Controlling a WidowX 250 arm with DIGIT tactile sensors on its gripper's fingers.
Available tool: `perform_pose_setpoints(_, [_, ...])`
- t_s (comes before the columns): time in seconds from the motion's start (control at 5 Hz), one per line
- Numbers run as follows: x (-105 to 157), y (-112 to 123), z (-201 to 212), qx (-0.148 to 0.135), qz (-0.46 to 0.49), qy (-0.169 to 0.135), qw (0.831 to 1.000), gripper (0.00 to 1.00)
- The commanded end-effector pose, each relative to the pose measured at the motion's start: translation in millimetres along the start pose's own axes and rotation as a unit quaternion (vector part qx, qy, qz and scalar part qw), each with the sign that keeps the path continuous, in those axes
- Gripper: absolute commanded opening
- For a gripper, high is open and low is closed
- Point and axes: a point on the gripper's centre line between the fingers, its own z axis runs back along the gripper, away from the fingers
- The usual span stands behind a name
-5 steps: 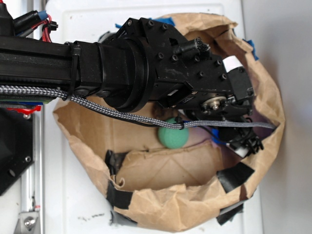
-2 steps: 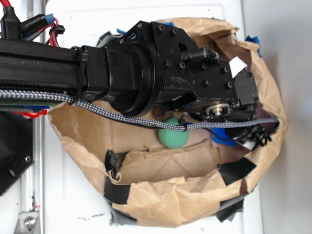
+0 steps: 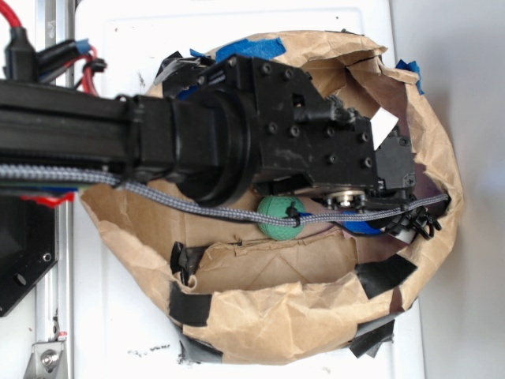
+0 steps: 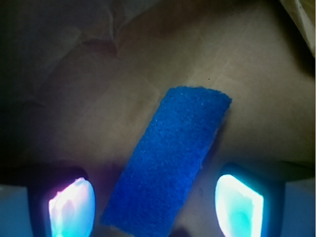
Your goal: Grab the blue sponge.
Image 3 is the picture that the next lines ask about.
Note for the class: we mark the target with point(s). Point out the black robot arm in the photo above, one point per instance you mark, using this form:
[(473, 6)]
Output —
[(140, 138)]

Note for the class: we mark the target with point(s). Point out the green dimpled ball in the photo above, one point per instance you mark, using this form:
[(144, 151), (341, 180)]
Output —
[(280, 207)]

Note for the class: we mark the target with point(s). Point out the brown paper bag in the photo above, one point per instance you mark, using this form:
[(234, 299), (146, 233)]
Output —
[(239, 297)]

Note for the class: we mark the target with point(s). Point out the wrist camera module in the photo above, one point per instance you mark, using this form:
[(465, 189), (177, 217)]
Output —
[(407, 232)]

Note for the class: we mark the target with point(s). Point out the aluminium extrusion rail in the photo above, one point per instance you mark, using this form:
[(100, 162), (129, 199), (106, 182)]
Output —
[(55, 21)]

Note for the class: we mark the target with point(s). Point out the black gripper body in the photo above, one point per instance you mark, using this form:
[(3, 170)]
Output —
[(276, 133)]

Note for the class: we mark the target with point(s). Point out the metal corner bracket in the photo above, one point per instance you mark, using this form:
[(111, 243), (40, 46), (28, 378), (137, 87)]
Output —
[(47, 361)]

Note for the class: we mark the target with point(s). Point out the black octagonal mount plate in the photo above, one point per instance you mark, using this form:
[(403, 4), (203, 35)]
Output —
[(28, 251)]

